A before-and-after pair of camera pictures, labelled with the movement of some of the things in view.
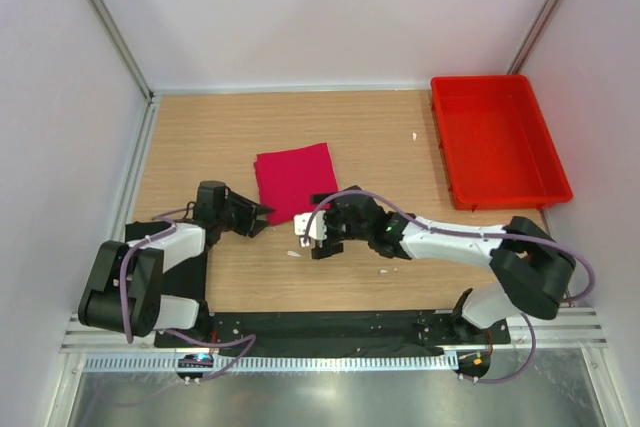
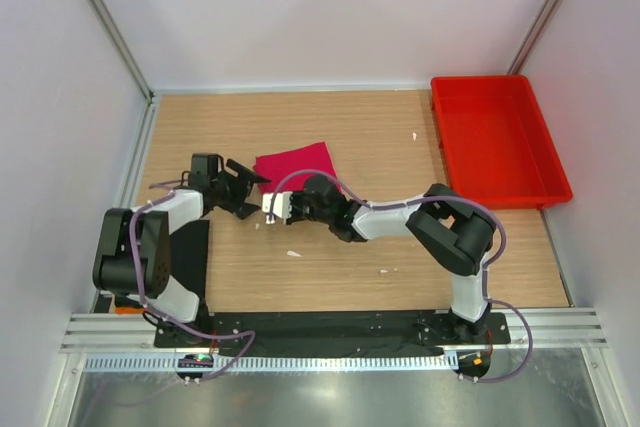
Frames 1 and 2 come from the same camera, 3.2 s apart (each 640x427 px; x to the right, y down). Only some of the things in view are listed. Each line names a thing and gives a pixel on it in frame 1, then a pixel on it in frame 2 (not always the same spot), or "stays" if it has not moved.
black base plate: x=339 y=334 stays
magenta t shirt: x=286 y=180 stays
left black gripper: x=247 y=212 -> x=242 y=189
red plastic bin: x=498 y=147 stays
